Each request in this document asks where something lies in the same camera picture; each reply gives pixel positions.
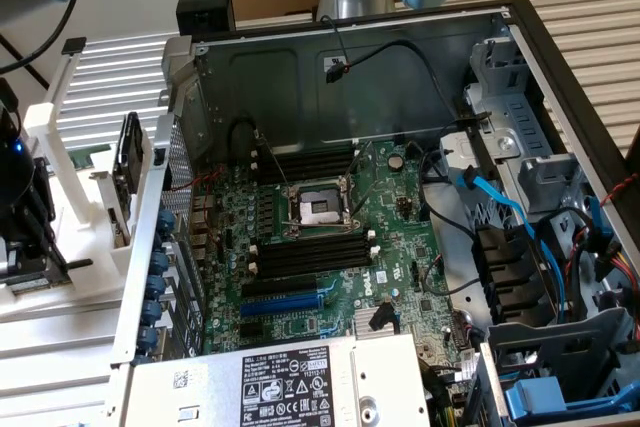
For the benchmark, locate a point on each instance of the thin metal locking lever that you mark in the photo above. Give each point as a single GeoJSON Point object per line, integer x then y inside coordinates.
{"type": "Point", "coordinates": [273, 162]}

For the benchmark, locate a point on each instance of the black disk drive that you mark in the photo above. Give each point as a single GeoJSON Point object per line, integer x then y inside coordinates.
{"type": "Point", "coordinates": [127, 157]}

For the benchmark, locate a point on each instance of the grey metal drive cage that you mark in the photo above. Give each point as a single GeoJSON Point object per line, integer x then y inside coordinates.
{"type": "Point", "coordinates": [550, 342]}

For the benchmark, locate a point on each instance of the white parts rack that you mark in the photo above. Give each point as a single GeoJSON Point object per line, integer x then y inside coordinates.
{"type": "Point", "coordinates": [100, 292]}

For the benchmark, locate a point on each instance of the long black expansion slot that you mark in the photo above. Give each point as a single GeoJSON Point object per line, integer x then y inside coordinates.
{"type": "Point", "coordinates": [280, 288]}

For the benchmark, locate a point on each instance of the black end cap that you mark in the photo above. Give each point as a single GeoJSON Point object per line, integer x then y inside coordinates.
{"type": "Point", "coordinates": [73, 46]}

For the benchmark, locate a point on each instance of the long blue expansion slot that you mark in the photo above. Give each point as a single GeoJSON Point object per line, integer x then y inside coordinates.
{"type": "Point", "coordinates": [280, 304]}

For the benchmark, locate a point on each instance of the green graphics card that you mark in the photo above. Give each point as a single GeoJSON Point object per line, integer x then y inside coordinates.
{"type": "Point", "coordinates": [82, 159]}

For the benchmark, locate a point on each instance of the short black expansion slot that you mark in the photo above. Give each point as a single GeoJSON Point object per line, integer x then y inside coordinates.
{"type": "Point", "coordinates": [251, 330]}

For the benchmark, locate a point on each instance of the black plastic shroud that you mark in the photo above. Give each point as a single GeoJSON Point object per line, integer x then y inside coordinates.
{"type": "Point", "coordinates": [505, 267]}

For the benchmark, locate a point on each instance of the metal port block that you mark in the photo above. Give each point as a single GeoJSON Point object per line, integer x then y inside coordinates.
{"type": "Point", "coordinates": [200, 217]}

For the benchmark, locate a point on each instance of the metal socket cover frame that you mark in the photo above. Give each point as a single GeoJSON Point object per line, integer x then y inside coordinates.
{"type": "Point", "coordinates": [364, 182]}

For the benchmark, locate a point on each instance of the grey metal disk bay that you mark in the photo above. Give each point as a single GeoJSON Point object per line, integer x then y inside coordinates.
{"type": "Point", "coordinates": [505, 142]}

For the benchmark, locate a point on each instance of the green motherboard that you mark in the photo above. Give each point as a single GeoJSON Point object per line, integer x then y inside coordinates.
{"type": "Point", "coordinates": [400, 247]}

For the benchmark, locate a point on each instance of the black box device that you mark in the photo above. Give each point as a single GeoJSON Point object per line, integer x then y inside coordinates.
{"type": "Point", "coordinates": [205, 9]}

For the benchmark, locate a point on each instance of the blue card retainer clip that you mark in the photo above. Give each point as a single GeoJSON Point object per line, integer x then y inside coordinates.
{"type": "Point", "coordinates": [160, 260]}
{"type": "Point", "coordinates": [156, 285]}
{"type": "Point", "coordinates": [149, 339]}
{"type": "Point", "coordinates": [153, 312]}
{"type": "Point", "coordinates": [167, 224]}

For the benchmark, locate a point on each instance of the metal CPU socket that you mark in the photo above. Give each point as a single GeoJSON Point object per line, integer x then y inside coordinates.
{"type": "Point", "coordinates": [317, 207]}

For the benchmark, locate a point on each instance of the blue plastic latch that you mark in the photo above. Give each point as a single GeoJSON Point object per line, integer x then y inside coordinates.
{"type": "Point", "coordinates": [535, 394]}

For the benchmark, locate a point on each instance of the silver finned heat sink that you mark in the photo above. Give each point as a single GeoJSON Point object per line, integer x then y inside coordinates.
{"type": "Point", "coordinates": [362, 322]}

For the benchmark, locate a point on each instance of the black RAM slot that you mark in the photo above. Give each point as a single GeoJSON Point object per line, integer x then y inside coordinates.
{"type": "Point", "coordinates": [320, 167]}
{"type": "Point", "coordinates": [310, 270]}
{"type": "Point", "coordinates": [310, 260]}
{"type": "Point", "coordinates": [310, 241]}
{"type": "Point", "coordinates": [320, 159]}
{"type": "Point", "coordinates": [310, 251]}
{"type": "Point", "coordinates": [320, 151]}

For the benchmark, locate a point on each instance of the silver coin battery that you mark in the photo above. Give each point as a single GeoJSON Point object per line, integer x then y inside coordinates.
{"type": "Point", "coordinates": [396, 162]}

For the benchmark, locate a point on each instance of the silver power supply with label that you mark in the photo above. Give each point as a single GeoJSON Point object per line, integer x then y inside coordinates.
{"type": "Point", "coordinates": [200, 397]}

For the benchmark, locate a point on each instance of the open grey PC case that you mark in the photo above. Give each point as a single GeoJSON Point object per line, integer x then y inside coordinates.
{"type": "Point", "coordinates": [400, 97]}

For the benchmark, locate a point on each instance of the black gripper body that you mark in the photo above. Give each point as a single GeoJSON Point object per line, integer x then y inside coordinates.
{"type": "Point", "coordinates": [15, 182]}

